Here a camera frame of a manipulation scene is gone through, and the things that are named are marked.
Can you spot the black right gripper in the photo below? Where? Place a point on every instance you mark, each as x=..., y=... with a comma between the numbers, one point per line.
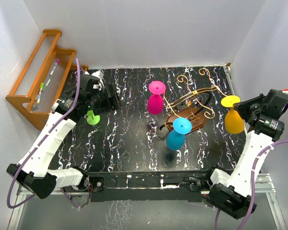
x=242, y=107

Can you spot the blue wine glass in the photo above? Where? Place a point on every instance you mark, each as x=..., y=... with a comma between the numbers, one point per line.
x=176, y=137

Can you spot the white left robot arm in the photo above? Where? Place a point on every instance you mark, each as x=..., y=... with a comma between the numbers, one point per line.
x=32, y=171

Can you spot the wooden tiered shelf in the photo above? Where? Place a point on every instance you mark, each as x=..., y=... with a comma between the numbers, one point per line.
x=23, y=94

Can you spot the green capped marker pen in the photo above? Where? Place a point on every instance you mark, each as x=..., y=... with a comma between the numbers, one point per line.
x=39, y=93

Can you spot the pink wine glass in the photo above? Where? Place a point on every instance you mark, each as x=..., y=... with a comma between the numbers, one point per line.
x=155, y=101

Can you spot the gold wire wine glass rack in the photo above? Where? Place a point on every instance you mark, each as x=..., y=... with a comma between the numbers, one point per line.
x=194, y=105

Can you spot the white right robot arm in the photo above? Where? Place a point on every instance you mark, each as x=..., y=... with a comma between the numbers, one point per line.
x=233, y=193

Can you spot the aluminium frame rail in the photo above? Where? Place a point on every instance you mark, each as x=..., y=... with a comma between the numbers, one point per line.
x=157, y=185

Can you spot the green wine glass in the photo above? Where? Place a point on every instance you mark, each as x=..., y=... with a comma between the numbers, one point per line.
x=91, y=118

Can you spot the pink capped marker pen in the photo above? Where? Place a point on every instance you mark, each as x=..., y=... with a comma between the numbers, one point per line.
x=51, y=73

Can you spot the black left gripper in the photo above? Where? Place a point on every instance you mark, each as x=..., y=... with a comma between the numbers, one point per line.
x=113, y=102

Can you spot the orange wine glass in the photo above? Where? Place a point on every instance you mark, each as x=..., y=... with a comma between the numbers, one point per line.
x=233, y=122

